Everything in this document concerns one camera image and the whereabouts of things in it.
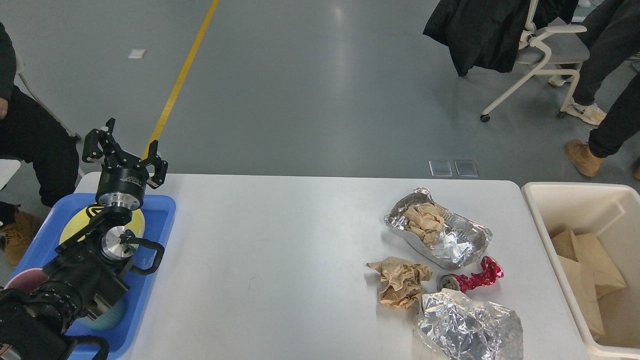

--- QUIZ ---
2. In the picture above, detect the black jacket on chair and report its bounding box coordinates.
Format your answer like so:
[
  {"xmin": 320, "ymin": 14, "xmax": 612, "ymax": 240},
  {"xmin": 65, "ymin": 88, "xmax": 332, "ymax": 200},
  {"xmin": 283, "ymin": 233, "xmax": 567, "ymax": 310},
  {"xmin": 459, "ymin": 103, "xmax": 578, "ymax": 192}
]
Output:
[{"xmin": 423, "ymin": 0, "xmax": 578, "ymax": 77}]

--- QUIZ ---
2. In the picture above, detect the white plastic bin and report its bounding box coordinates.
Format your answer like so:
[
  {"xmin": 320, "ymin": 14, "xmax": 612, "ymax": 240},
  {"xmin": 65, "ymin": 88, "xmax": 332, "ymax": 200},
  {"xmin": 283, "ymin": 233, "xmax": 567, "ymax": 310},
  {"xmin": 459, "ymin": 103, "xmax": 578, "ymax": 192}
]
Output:
[{"xmin": 522, "ymin": 182, "xmax": 640, "ymax": 360}]

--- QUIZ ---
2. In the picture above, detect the green grey mug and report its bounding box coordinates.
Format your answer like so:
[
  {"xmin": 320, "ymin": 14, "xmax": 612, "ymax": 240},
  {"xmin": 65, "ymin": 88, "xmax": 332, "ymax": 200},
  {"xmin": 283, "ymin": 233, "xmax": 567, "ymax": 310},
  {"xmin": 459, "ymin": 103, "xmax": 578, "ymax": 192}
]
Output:
[{"xmin": 75, "ymin": 297, "xmax": 127, "ymax": 331}]

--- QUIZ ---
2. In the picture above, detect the crumpled brown paper ball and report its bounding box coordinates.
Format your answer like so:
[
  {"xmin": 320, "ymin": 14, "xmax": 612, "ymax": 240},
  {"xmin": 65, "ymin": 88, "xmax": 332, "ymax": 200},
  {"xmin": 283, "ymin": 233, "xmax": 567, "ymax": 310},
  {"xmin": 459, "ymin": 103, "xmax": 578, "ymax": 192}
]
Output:
[{"xmin": 365, "ymin": 256, "xmax": 434, "ymax": 310}]

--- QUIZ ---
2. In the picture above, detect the tan boot right side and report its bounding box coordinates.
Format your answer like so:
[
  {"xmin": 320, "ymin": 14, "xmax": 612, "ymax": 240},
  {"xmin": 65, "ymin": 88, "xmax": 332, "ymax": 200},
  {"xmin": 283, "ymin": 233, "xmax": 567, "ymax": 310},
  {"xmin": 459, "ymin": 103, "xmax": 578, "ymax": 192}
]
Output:
[{"xmin": 564, "ymin": 139, "xmax": 605, "ymax": 178}]

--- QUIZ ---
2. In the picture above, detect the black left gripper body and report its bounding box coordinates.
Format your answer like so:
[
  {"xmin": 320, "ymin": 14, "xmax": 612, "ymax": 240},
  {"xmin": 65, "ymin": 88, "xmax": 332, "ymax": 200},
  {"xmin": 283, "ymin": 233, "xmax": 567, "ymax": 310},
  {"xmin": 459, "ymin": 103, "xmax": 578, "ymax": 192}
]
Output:
[{"xmin": 94, "ymin": 167, "xmax": 149, "ymax": 211}]

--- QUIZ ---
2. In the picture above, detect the white office chair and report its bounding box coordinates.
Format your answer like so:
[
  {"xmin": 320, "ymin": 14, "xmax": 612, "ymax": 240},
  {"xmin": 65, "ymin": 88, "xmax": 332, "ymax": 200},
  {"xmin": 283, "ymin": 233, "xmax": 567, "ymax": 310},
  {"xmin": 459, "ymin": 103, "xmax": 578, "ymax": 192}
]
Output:
[{"xmin": 480, "ymin": 0, "xmax": 590, "ymax": 123}]

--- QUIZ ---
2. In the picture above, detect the paper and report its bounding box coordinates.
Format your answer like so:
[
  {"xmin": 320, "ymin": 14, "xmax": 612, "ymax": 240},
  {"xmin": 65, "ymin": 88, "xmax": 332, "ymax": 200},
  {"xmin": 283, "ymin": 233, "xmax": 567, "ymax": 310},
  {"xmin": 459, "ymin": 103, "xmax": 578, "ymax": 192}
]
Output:
[{"xmin": 402, "ymin": 203, "xmax": 445, "ymax": 246}]

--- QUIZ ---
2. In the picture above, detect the blue plastic tray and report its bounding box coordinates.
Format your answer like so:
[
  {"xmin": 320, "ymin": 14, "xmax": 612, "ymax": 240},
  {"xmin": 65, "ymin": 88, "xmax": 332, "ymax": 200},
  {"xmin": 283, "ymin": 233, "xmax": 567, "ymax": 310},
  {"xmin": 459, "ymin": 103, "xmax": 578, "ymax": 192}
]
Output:
[{"xmin": 11, "ymin": 193, "xmax": 176, "ymax": 360}]

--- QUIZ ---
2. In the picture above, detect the person in black clothes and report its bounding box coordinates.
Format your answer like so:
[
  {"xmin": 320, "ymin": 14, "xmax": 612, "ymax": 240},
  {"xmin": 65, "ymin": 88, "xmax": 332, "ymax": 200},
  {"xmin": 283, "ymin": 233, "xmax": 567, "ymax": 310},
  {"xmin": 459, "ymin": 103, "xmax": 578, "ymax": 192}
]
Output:
[{"xmin": 0, "ymin": 25, "xmax": 79, "ymax": 208}]

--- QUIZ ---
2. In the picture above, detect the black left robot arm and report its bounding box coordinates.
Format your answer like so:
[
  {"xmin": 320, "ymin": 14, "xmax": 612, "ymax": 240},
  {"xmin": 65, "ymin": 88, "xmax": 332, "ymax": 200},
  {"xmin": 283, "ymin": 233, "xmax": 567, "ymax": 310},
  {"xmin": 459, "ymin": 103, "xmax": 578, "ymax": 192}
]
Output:
[{"xmin": 1, "ymin": 118, "xmax": 169, "ymax": 360}]

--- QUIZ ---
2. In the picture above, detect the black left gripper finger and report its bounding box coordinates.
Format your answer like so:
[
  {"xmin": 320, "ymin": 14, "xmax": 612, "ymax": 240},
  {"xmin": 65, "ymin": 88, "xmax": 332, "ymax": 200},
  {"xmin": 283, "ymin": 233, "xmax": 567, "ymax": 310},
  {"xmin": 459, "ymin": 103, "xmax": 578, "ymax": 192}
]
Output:
[
  {"xmin": 140, "ymin": 139, "xmax": 169, "ymax": 189},
  {"xmin": 82, "ymin": 118, "xmax": 123, "ymax": 169}
]

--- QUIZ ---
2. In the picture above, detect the white side table corner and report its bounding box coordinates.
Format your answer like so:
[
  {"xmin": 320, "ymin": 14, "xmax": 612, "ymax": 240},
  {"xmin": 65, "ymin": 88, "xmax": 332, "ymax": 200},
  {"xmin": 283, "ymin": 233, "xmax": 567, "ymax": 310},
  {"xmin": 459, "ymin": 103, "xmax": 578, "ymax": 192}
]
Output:
[{"xmin": 0, "ymin": 158, "xmax": 21, "ymax": 190}]

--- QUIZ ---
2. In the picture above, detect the pink ribbed mug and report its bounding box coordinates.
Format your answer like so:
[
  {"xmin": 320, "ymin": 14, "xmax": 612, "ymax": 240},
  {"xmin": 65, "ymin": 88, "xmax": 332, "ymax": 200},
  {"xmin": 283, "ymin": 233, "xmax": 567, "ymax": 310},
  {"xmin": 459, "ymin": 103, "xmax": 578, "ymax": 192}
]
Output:
[{"xmin": 4, "ymin": 268, "xmax": 48, "ymax": 294}]

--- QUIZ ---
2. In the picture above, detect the red foil wrapper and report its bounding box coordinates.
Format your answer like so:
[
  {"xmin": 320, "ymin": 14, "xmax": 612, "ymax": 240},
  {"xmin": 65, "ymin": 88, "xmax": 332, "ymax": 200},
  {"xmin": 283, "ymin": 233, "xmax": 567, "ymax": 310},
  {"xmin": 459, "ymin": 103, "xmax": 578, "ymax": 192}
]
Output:
[{"xmin": 438, "ymin": 256, "xmax": 505, "ymax": 294}]

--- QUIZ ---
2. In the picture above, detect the aluminium foil sheet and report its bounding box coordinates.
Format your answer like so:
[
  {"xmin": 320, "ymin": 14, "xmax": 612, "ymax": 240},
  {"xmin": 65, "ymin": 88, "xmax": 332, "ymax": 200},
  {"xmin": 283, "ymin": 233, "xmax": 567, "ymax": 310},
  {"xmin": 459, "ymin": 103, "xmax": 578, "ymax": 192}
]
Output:
[
  {"xmin": 384, "ymin": 187, "xmax": 493, "ymax": 271},
  {"xmin": 414, "ymin": 289, "xmax": 524, "ymax": 360}
]

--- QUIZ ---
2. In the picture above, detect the brown paper bag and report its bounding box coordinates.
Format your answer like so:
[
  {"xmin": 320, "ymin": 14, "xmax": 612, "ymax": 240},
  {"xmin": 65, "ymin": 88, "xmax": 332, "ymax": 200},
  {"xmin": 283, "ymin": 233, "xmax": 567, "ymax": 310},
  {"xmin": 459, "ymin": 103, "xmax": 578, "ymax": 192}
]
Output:
[
  {"xmin": 551, "ymin": 229, "xmax": 627, "ymax": 299},
  {"xmin": 558, "ymin": 256, "xmax": 605, "ymax": 340}
]

